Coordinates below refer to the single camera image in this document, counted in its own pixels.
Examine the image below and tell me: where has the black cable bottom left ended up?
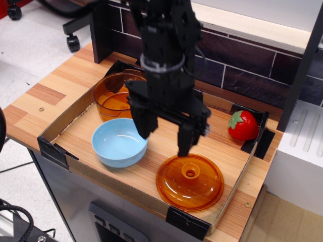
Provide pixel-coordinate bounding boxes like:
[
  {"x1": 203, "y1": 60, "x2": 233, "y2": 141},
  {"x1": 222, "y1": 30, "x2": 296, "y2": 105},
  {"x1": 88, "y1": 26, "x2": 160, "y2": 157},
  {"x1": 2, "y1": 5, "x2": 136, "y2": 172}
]
[{"x1": 0, "y1": 198, "x2": 35, "y2": 242}]

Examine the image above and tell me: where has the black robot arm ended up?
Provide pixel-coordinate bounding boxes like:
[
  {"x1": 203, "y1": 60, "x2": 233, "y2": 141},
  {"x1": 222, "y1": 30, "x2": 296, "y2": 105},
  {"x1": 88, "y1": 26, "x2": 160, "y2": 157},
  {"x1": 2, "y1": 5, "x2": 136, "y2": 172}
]
[{"x1": 125, "y1": 1, "x2": 210, "y2": 156}]

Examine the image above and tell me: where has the dark grey upright post right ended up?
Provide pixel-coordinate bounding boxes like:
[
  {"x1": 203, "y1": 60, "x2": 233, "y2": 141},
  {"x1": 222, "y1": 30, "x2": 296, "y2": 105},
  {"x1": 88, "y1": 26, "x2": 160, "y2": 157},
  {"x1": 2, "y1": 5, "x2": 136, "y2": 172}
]
[{"x1": 277, "y1": 6, "x2": 322, "y2": 132}]

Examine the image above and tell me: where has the red toy strawberry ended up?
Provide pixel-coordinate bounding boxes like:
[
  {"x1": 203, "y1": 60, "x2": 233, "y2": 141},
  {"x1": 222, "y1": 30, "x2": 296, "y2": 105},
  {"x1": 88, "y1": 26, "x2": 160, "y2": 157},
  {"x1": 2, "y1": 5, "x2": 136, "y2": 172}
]
[{"x1": 228, "y1": 110, "x2": 259, "y2": 141}]

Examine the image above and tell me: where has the grey oven control panel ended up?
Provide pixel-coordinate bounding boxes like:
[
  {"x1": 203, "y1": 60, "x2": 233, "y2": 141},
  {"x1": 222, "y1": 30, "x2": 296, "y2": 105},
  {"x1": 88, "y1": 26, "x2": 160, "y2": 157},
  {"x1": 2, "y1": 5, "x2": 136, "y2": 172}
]
[{"x1": 88, "y1": 203, "x2": 149, "y2": 242}]

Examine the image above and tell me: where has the black upright post left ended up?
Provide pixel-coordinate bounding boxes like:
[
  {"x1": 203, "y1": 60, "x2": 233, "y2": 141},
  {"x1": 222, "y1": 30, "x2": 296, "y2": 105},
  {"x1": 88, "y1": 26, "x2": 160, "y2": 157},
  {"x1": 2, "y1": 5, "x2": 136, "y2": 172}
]
[{"x1": 89, "y1": 1, "x2": 116, "y2": 64}]

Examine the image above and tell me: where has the black office chair base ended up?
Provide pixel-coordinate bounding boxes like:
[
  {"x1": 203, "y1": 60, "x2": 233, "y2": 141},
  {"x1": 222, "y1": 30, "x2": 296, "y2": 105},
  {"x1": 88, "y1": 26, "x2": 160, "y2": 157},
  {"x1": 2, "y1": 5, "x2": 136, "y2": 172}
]
[{"x1": 63, "y1": 14, "x2": 89, "y2": 52}]

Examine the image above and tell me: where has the white toy sink unit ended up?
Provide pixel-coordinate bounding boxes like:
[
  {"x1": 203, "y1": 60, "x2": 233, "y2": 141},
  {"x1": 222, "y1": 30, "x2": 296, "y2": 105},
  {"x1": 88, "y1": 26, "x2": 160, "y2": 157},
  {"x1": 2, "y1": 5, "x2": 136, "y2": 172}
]
[{"x1": 264, "y1": 100, "x2": 322, "y2": 215}]

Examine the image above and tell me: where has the amber glass pot lid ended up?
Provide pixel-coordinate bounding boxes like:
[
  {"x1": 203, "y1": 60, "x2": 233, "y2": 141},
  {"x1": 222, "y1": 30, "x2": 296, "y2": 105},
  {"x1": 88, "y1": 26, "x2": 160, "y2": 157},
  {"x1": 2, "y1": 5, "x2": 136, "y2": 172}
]
[{"x1": 155, "y1": 154, "x2": 225, "y2": 212}]

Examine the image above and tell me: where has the black equipment bottom left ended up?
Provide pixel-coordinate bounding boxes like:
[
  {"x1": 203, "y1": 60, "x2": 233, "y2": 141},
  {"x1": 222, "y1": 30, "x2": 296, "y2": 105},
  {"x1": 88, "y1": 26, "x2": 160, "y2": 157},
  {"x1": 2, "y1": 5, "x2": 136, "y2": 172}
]
[{"x1": 14, "y1": 224, "x2": 58, "y2": 242}]

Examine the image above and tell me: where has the cardboard fence with black tape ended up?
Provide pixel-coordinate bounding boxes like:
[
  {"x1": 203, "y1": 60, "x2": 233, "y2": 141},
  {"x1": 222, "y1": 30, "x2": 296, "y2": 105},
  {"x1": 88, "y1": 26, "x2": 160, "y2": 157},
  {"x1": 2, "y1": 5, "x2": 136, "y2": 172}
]
[{"x1": 35, "y1": 53, "x2": 282, "y2": 241}]

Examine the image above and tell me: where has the light blue bowl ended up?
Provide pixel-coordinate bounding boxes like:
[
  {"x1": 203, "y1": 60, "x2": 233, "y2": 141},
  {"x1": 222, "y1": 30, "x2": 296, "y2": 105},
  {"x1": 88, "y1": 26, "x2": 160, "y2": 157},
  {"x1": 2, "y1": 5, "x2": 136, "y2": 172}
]
[{"x1": 92, "y1": 118, "x2": 147, "y2": 168}]

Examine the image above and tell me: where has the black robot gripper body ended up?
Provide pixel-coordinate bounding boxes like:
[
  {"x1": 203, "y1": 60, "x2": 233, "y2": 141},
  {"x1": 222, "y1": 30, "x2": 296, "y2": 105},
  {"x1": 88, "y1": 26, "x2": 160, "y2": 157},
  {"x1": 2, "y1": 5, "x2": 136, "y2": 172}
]
[{"x1": 125, "y1": 60, "x2": 210, "y2": 136}]

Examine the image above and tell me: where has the black caster wheel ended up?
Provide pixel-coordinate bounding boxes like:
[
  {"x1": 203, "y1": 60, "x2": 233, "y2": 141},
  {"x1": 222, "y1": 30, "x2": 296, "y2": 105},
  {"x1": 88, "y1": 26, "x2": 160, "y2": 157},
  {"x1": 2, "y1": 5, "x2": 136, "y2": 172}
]
[{"x1": 7, "y1": 5, "x2": 22, "y2": 20}]

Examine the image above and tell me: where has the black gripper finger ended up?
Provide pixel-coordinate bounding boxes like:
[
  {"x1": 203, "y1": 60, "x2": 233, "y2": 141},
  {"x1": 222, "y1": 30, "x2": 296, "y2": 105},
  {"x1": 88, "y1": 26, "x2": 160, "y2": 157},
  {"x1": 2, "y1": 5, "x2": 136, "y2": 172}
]
[
  {"x1": 130, "y1": 103, "x2": 158, "y2": 139},
  {"x1": 178, "y1": 123, "x2": 200, "y2": 157}
]

